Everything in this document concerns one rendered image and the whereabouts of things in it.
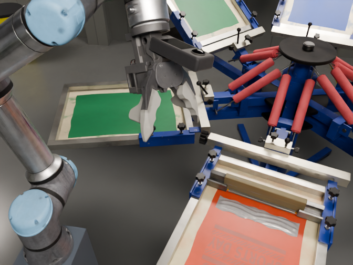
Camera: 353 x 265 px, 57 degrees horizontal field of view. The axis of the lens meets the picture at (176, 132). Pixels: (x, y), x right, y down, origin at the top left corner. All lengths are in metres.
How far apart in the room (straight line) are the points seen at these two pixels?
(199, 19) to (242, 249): 1.64
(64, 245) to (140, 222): 1.53
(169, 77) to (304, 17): 2.23
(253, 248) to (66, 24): 1.15
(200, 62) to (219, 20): 2.02
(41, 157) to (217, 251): 0.78
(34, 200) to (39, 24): 0.60
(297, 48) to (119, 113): 1.08
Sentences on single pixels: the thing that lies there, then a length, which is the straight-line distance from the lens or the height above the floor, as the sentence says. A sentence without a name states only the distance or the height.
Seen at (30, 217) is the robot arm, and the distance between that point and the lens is 0.99.
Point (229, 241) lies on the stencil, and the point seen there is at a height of 0.96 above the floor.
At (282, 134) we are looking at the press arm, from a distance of 1.79.
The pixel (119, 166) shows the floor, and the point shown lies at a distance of 2.99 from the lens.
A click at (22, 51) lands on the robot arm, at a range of 0.60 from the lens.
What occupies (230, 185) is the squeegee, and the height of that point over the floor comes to 1.02.
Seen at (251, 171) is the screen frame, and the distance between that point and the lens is 1.65.
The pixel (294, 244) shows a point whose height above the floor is 0.96.
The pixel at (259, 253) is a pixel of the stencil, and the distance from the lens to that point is 1.43.
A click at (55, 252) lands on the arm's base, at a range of 1.11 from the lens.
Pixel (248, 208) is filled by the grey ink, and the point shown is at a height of 0.96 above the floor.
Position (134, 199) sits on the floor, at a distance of 2.74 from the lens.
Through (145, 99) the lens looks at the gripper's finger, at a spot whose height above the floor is 1.85.
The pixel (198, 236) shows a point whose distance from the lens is 1.43.
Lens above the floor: 2.18
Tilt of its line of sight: 42 degrees down
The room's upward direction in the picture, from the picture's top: straight up
